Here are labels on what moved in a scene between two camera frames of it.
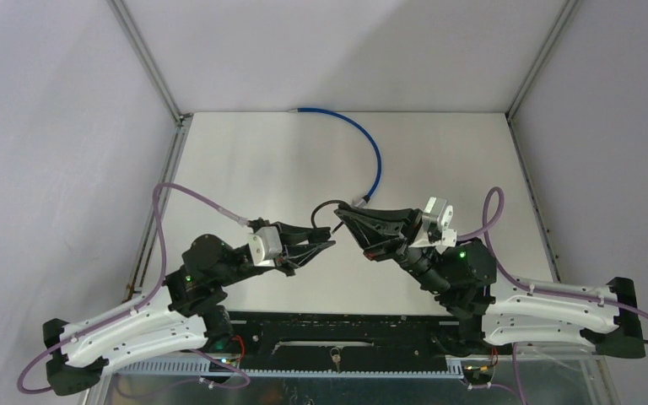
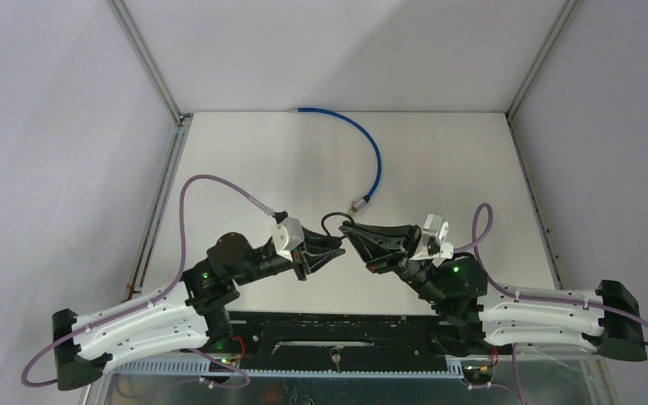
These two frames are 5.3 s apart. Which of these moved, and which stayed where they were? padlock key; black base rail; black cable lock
Moved: black cable lock
Stayed: black base rail; padlock key
